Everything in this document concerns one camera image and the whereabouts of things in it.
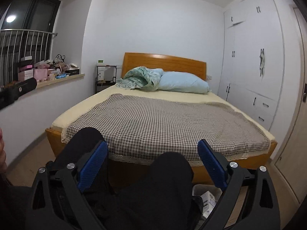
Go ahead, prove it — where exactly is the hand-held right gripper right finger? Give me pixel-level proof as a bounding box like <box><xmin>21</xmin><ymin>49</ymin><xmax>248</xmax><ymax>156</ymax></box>
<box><xmin>197</xmin><ymin>139</ymin><xmax>281</xmax><ymax>230</ymax></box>

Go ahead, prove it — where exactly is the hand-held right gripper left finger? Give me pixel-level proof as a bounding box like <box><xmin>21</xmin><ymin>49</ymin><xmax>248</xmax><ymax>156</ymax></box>
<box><xmin>25</xmin><ymin>141</ymin><xmax>109</xmax><ymax>230</ymax></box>

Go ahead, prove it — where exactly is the clear plastic bin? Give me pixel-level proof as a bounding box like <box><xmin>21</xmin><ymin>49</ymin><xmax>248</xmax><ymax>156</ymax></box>
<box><xmin>192</xmin><ymin>184</ymin><xmax>243</xmax><ymax>221</ymax></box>

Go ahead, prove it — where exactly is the white cardboard box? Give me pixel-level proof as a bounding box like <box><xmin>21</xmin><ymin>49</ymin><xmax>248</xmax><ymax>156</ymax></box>
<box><xmin>200</xmin><ymin>191</ymin><xmax>217</xmax><ymax>218</ymax></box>

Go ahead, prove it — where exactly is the person's left forearm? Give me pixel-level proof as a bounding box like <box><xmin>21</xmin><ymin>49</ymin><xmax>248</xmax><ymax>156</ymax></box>
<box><xmin>0</xmin><ymin>127</ymin><xmax>15</xmax><ymax>197</ymax></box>

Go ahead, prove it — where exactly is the pile of small boxes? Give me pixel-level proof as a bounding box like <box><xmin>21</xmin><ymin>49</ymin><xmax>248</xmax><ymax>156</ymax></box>
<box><xmin>18</xmin><ymin>54</ymin><xmax>79</xmax><ymax>82</ymax></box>

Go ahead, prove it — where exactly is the person's right leg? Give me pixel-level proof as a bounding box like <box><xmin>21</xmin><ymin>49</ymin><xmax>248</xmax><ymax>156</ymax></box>
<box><xmin>113</xmin><ymin>151</ymin><xmax>204</xmax><ymax>230</ymax></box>

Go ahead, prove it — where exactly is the metal window railing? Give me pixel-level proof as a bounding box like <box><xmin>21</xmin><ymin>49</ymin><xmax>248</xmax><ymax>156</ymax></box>
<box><xmin>0</xmin><ymin>29</ymin><xmax>58</xmax><ymax>87</ymax></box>

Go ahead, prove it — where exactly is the wooden window sill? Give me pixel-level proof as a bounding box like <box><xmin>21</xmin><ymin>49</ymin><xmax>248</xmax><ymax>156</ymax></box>
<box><xmin>36</xmin><ymin>73</ymin><xmax>85</xmax><ymax>89</ymax></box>

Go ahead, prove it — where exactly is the checkered blanket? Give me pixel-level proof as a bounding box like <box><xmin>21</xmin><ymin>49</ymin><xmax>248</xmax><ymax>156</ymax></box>
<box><xmin>61</xmin><ymin>93</ymin><xmax>271</xmax><ymax>167</ymax></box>

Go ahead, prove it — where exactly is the cream mattress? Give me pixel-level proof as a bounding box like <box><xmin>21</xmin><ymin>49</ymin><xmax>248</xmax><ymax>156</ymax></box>
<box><xmin>51</xmin><ymin>86</ymin><xmax>276</xmax><ymax>146</ymax></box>

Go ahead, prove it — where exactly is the dark window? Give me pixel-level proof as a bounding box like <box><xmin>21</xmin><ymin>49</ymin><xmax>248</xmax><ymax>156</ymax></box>
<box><xmin>0</xmin><ymin>0</ymin><xmax>61</xmax><ymax>87</ymax></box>

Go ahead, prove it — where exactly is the light blue pillow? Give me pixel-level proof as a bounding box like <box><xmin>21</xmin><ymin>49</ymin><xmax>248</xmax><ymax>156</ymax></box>
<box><xmin>157</xmin><ymin>71</ymin><xmax>211</xmax><ymax>94</ymax></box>

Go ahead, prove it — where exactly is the white door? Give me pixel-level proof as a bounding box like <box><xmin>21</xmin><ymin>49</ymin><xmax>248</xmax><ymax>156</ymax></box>
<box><xmin>272</xmin><ymin>5</ymin><xmax>307</xmax><ymax>204</ymax></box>

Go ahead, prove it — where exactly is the black nightstand rack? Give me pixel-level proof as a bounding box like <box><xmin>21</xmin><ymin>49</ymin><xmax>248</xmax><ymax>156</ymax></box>
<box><xmin>95</xmin><ymin>63</ymin><xmax>120</xmax><ymax>94</ymax></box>

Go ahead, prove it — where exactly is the green quilt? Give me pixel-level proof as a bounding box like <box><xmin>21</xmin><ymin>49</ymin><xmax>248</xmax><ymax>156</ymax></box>
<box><xmin>116</xmin><ymin>67</ymin><xmax>165</xmax><ymax>93</ymax></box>

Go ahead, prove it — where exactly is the pale cloth strip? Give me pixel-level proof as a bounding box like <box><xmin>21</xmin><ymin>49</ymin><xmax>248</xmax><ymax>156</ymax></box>
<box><xmin>259</xmin><ymin>48</ymin><xmax>266</xmax><ymax>77</ymax></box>

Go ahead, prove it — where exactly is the white wardrobe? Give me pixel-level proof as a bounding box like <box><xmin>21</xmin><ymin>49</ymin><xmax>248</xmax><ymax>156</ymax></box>
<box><xmin>217</xmin><ymin>0</ymin><xmax>286</xmax><ymax>131</ymax></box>

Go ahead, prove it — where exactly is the wooden bed frame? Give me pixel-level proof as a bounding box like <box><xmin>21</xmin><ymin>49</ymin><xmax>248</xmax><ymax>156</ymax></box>
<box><xmin>45</xmin><ymin>52</ymin><xmax>278</xmax><ymax>185</ymax></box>

